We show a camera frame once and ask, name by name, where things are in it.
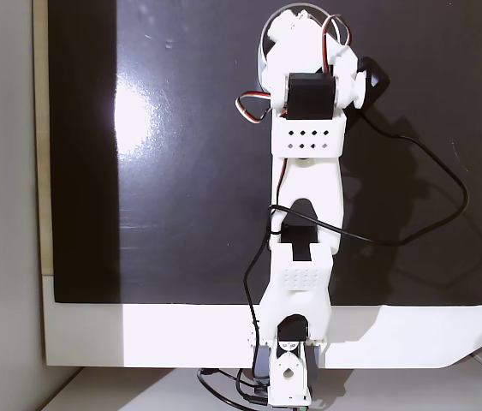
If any pale green steel cup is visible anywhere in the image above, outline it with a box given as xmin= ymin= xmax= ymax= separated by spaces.
xmin=259 ymin=2 xmax=341 ymax=93

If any black mat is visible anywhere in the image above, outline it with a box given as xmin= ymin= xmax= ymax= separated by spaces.
xmin=47 ymin=0 xmax=482 ymax=307

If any white board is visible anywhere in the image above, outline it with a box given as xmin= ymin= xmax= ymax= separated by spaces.
xmin=41 ymin=273 xmax=482 ymax=370

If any red white black servo wire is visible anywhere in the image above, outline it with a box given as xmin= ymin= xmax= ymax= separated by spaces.
xmin=235 ymin=91 xmax=275 ymax=126
xmin=318 ymin=14 xmax=354 ymax=74

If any black camera cable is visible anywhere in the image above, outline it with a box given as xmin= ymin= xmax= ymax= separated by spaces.
xmin=197 ymin=102 xmax=470 ymax=408

